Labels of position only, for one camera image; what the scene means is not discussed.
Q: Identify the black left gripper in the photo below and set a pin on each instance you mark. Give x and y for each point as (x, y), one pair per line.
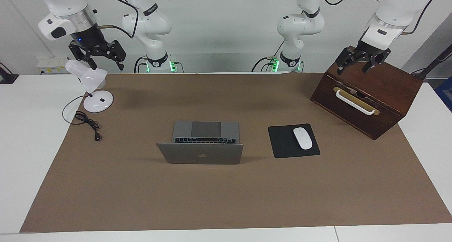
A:
(372, 55)

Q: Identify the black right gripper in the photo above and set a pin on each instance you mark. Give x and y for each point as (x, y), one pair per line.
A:
(91, 41)

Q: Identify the grey aluminium laptop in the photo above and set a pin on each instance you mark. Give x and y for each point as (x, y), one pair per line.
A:
(201, 153)

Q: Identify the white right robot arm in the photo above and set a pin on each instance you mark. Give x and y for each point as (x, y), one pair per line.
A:
(67, 2)

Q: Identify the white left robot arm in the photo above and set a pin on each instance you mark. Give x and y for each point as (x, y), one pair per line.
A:
(300, 23)

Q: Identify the white desk lamp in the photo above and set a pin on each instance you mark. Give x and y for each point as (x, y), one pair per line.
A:
(90, 76)

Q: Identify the dark brown wooden box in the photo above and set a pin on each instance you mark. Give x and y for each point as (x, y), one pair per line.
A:
(381, 86)

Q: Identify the black stand pole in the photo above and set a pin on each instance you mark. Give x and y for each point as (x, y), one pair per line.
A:
(429, 67)

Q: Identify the blue crate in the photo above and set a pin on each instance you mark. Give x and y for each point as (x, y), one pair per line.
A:
(446, 94)

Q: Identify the white computer mouse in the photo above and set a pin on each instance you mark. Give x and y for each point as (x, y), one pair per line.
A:
(303, 139)

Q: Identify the black mouse pad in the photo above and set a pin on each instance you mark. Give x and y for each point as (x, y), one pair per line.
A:
(282, 143)

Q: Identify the brown table mat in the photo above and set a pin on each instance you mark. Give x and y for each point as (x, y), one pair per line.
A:
(212, 199)

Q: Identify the white wall power strip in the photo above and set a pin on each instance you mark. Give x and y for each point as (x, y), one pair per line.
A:
(49, 64)

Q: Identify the black clamp mount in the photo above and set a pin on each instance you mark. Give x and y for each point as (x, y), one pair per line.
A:
(7, 79)

